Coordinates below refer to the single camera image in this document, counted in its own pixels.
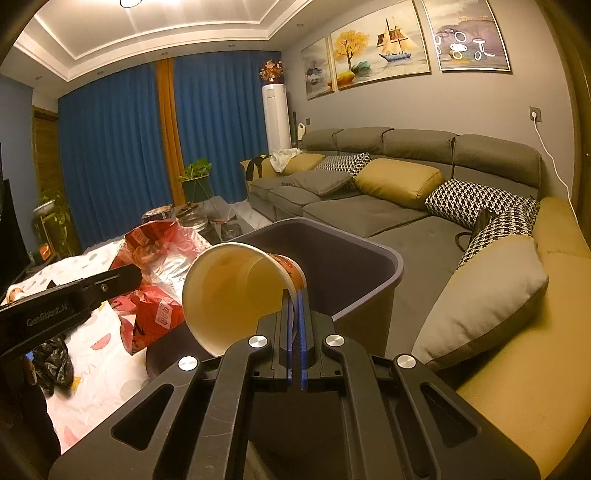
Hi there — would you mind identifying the potted green plant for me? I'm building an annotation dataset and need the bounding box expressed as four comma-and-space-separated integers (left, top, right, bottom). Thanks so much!
179, 157, 213, 203

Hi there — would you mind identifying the red flower decoration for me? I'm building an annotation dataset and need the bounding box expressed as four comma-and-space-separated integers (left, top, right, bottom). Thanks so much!
259, 59, 284, 84

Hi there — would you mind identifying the white apple paper cup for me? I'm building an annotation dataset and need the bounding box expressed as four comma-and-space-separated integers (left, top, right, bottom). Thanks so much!
182, 242, 307, 357

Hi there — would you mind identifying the red foil snack bag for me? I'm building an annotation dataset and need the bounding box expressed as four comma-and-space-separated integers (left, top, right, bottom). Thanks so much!
109, 220, 211, 355

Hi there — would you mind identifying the dark grey cushion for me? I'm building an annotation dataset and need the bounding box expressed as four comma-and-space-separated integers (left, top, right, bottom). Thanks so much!
281, 170, 353, 197

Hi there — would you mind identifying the far patterned cushion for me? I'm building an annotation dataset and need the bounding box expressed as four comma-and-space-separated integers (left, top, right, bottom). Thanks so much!
315, 152, 372, 178

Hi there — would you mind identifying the light grey cushion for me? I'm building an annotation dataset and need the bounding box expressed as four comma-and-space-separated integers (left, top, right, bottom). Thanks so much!
412, 235, 549, 371

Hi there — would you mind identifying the dark coffee table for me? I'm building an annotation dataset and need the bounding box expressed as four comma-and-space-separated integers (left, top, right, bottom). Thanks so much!
141, 196, 254, 245

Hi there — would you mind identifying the white charging cable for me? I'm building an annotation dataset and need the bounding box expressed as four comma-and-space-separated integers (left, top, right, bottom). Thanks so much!
534, 120, 581, 222

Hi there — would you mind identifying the yellow cushion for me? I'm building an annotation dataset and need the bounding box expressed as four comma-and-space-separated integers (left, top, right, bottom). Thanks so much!
355, 158, 446, 210
283, 152, 325, 175

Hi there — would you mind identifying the far yellow cushion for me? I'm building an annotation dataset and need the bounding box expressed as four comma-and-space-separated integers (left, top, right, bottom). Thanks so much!
283, 152, 325, 175

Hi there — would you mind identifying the black plastic bag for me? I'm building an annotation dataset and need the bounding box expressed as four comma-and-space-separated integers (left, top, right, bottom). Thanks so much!
32, 335, 74, 397

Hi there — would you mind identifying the dark grey trash bin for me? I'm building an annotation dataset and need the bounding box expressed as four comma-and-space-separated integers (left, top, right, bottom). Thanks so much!
144, 216, 406, 480

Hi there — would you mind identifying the right landscape painting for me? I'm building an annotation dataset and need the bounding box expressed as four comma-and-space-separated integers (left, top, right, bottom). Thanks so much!
423, 0, 512, 73

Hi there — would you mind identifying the ceiling ring lamp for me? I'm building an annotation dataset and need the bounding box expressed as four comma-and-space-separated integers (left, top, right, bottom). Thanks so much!
119, 0, 142, 9

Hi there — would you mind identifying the patterned white tablecloth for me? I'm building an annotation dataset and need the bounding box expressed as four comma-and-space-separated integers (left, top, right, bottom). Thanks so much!
2, 238, 148, 452

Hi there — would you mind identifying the black television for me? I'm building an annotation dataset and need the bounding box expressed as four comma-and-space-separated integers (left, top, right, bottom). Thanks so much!
0, 176, 31, 298

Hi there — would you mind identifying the grey sectional sofa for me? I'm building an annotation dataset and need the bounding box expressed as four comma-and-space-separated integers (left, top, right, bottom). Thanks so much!
247, 127, 590, 479

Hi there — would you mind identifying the left small painting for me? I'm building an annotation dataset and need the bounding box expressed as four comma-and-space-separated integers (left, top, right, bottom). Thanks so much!
301, 37, 334, 100

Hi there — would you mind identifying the blue curtain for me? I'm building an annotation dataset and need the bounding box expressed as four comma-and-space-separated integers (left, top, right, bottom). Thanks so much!
58, 50, 281, 247

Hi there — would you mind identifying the black white patterned cushion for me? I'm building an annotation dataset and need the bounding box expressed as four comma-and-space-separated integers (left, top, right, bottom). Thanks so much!
425, 179, 539, 229

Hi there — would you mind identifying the centre sailboat painting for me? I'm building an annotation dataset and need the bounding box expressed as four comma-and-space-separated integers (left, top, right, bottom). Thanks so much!
329, 0, 431, 90

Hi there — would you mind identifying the plant on stand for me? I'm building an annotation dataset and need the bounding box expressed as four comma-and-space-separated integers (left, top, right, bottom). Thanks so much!
32, 189, 75, 259

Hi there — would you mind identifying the orange curtain strip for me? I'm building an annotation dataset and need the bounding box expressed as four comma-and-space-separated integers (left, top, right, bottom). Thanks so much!
154, 58, 185, 206

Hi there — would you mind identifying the white standing air conditioner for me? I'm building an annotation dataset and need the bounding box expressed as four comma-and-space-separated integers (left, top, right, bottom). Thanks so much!
262, 83, 291, 153

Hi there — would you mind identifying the wall socket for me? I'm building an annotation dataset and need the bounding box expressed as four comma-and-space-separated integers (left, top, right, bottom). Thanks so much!
530, 107, 542, 123

